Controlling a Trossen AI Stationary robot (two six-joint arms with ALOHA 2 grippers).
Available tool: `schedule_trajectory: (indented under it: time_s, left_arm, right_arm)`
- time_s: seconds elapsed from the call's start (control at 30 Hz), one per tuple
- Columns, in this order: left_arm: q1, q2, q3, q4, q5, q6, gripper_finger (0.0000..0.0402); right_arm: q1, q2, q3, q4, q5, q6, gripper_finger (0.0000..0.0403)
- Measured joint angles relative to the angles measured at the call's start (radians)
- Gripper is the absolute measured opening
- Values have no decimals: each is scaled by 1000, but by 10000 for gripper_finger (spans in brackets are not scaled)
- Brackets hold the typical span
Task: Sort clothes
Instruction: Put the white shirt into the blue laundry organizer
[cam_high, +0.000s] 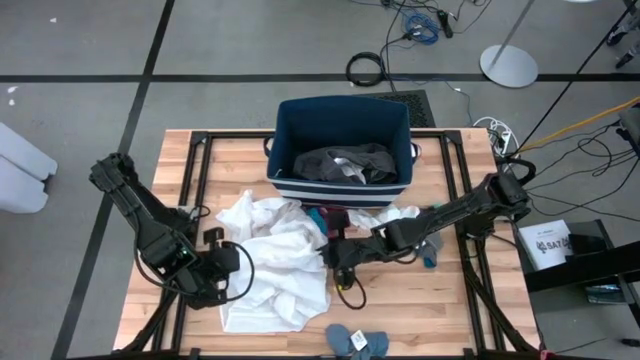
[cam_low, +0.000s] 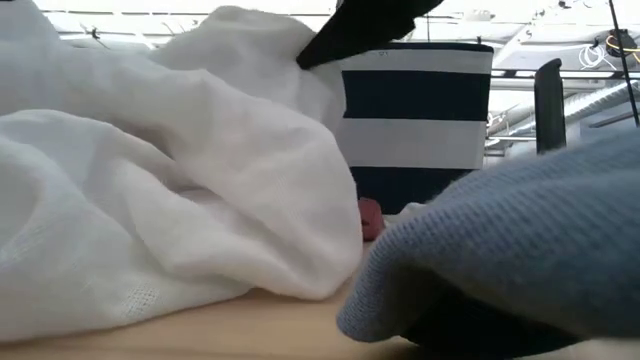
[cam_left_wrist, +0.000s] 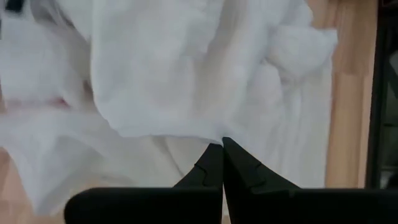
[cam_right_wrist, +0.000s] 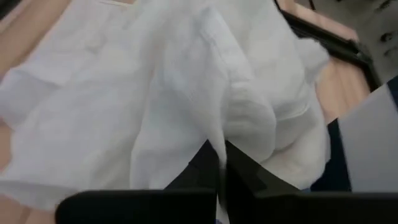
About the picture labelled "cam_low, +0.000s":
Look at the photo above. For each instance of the large white towel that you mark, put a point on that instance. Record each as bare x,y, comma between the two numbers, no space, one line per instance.
175,190

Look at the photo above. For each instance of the dark red garment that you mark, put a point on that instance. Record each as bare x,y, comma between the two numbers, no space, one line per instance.
371,220

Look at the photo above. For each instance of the navy white striped fabric basket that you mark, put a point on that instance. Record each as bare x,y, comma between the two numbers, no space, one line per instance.
415,100

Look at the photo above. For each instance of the large blue knit sock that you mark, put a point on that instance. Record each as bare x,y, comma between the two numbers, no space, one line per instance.
525,235

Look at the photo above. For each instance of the thin black slanted rod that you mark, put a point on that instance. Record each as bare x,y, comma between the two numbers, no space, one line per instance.
625,65

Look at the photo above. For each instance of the black upright post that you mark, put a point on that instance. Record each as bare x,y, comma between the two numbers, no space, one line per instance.
549,110

